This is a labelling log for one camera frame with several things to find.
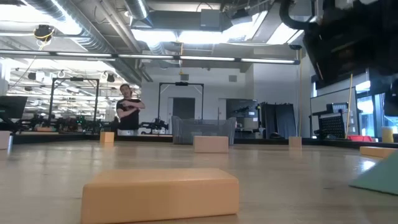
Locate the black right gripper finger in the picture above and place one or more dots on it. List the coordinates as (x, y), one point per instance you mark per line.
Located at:
(391, 102)

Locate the orange rectangular block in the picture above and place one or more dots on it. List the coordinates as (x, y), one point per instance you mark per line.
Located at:
(377, 152)
(155, 196)

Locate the teal block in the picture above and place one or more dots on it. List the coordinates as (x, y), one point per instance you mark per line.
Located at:
(382, 179)

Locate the small pinkish tan block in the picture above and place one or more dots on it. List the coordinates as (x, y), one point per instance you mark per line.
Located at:
(295, 142)

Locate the small orange cube block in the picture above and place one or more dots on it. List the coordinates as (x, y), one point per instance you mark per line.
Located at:
(107, 137)

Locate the black background robot arm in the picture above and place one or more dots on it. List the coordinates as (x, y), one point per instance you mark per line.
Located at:
(155, 125)

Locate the yellow cylinder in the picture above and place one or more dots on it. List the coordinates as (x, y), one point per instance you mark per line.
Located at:
(387, 135)

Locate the red tray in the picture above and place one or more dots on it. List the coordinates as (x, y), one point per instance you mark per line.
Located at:
(359, 138)

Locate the black pegboard cart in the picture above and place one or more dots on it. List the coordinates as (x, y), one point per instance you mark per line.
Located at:
(331, 126)

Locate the black curtain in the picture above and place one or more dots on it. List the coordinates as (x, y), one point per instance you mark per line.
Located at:
(283, 121)

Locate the grey translucent plastic bin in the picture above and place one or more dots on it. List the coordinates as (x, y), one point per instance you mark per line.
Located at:
(183, 130)

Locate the long LED light bar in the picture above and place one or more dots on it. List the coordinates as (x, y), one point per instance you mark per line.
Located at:
(149, 56)

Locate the person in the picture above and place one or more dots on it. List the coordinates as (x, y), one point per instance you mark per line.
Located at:
(129, 115)

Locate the black round ceiling device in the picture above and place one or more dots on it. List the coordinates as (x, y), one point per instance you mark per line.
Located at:
(43, 32)

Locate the dark flat monitor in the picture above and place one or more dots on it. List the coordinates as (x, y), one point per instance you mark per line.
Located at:
(12, 107)

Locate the black camera rig frame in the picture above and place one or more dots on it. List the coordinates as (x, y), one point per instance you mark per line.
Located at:
(181, 83)
(76, 79)

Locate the silver ventilation duct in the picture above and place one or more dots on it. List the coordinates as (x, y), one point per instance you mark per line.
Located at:
(93, 43)

